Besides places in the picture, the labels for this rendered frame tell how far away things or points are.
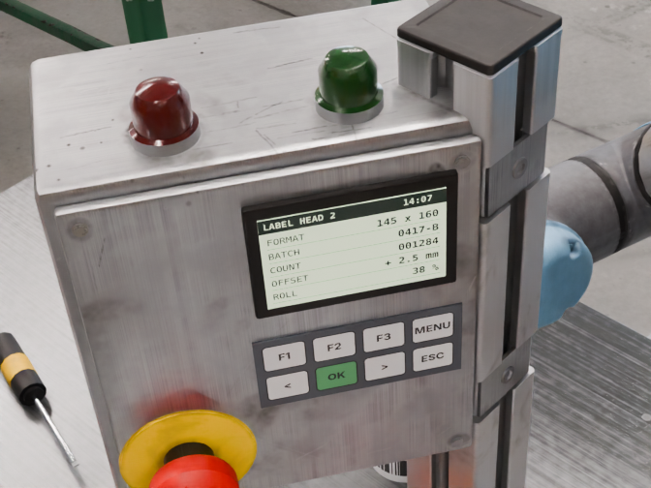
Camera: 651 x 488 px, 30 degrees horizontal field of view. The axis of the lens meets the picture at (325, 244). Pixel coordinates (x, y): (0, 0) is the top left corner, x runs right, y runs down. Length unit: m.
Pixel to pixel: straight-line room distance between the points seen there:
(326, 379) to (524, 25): 0.17
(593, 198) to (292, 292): 0.41
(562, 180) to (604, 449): 0.40
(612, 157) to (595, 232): 0.06
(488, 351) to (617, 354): 0.73
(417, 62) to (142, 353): 0.16
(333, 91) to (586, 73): 2.73
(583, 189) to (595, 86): 2.27
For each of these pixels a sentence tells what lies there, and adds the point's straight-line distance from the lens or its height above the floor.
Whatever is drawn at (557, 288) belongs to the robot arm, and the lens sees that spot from 0.82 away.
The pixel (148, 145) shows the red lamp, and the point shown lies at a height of 1.48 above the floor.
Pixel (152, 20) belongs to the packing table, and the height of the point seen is 0.65.
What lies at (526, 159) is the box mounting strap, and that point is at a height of 1.44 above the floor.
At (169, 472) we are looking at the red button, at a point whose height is 1.34.
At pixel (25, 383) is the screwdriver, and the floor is 0.86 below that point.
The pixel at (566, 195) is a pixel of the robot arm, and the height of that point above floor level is 1.21.
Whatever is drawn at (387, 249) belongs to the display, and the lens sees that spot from 0.47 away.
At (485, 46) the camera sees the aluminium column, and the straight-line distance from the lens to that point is 0.45.
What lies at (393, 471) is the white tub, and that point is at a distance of 1.13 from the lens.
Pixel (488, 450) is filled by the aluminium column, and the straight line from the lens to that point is 0.59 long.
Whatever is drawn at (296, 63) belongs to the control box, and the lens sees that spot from 0.49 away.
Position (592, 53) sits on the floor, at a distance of 3.24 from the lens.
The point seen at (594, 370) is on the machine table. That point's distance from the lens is 1.25.
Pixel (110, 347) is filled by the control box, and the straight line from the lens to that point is 0.48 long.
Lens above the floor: 1.74
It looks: 41 degrees down
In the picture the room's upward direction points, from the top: 4 degrees counter-clockwise
